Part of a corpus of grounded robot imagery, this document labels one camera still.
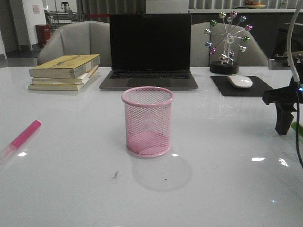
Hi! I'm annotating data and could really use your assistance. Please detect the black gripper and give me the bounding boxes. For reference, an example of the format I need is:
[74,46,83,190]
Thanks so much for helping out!
[262,78,303,135]

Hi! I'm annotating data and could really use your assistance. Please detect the green highlighter pen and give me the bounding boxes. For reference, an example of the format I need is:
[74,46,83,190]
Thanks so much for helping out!
[291,122,303,137]

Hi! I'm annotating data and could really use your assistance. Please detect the pink highlighter pen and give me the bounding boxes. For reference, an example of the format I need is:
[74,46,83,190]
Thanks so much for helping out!
[0,120,41,164]

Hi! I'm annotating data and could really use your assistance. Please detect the pink mesh pen holder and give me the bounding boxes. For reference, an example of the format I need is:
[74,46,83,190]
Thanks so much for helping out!
[121,86,174,158]

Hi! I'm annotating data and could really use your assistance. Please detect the black mouse pad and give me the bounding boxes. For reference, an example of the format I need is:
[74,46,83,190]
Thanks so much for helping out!
[211,76,273,97]

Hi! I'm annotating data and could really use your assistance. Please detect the white computer mouse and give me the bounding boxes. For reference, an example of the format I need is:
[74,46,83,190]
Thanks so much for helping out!
[227,75,253,88]

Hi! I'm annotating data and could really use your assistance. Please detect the ferris wheel desk ornament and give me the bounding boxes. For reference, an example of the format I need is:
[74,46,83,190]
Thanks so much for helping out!
[204,10,253,75]

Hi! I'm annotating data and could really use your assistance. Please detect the right grey armchair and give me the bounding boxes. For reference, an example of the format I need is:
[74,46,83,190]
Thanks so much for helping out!
[190,22,268,67]

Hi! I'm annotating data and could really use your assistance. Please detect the grey armchair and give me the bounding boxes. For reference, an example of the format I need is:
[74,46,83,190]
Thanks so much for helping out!
[37,21,111,67]
[190,22,268,67]

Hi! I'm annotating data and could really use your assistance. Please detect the fruit bowl on counter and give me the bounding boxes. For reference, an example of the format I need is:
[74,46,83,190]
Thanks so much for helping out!
[243,0,266,9]

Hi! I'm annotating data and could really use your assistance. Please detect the grey laptop black screen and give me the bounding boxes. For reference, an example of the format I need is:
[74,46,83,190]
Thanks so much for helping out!
[99,13,198,90]

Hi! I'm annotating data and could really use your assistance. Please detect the middle yellow book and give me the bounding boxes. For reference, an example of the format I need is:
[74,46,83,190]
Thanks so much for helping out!
[31,66,98,85]

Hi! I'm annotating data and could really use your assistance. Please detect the yellow book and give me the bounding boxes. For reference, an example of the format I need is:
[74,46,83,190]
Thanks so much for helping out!
[29,54,100,79]
[27,73,96,91]
[31,66,98,85]

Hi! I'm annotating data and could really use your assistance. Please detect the left grey armchair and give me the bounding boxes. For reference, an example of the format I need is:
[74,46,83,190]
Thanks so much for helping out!
[37,21,111,67]

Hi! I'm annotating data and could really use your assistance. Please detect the top yellow book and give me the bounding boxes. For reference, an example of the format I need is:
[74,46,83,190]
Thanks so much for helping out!
[29,54,100,79]

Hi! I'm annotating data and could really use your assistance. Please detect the bottom yellow book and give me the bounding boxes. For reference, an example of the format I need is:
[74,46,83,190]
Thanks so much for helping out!
[27,73,96,91]

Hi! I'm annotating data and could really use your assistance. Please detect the red trash bin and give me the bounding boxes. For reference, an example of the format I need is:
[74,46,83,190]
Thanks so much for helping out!
[36,24,51,47]

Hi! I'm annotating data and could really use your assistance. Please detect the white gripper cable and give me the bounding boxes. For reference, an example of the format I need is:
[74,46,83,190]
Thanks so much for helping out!
[286,8,303,83]

